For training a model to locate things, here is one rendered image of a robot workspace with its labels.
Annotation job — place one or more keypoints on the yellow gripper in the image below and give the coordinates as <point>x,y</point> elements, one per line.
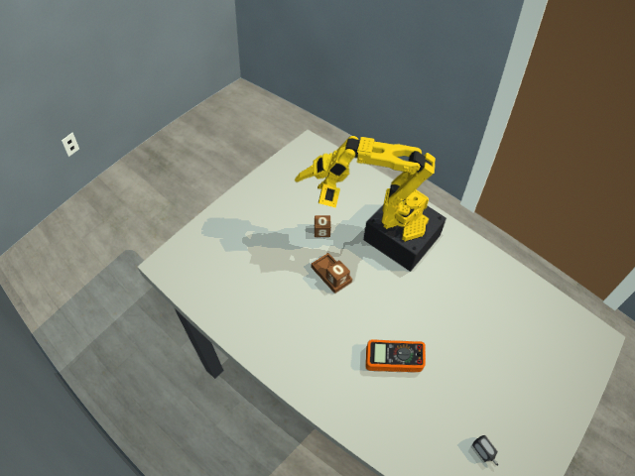
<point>329,192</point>

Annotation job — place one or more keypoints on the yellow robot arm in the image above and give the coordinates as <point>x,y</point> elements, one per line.
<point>417,170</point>

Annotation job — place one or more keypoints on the orange digital multimeter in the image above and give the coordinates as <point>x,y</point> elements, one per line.
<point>395,356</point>

